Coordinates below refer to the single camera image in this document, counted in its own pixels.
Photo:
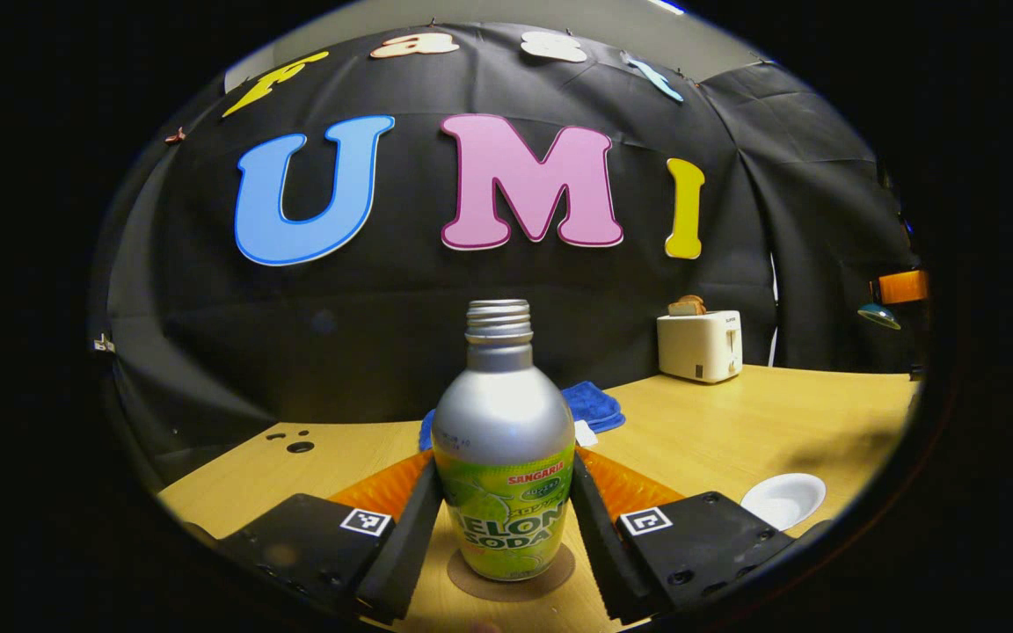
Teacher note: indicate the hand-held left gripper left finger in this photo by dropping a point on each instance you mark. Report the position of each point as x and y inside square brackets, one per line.
[401, 554]

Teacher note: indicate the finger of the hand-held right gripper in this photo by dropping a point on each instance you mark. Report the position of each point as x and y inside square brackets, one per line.
[902, 287]

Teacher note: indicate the black backdrop cloth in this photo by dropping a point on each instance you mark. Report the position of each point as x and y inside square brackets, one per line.
[383, 325]

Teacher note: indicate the white toaster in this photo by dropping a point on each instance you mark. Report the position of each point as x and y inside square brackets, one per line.
[695, 347]

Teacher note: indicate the silver green label water bottle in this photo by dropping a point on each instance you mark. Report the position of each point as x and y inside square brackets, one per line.
[503, 457]

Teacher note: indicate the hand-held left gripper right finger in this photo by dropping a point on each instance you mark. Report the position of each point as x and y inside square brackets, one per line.
[599, 554]

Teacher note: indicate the brown round coaster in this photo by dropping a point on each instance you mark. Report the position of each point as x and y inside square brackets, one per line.
[506, 591]

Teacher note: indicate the brown bread slice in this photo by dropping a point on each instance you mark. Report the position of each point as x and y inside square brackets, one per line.
[687, 306]

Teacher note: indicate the blue folded towel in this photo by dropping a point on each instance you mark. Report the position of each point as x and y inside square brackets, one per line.
[594, 406]

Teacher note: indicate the copper clip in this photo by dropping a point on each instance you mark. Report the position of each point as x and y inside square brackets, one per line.
[175, 136]

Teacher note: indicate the silver metal clip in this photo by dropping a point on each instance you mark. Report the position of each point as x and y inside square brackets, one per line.
[104, 344]

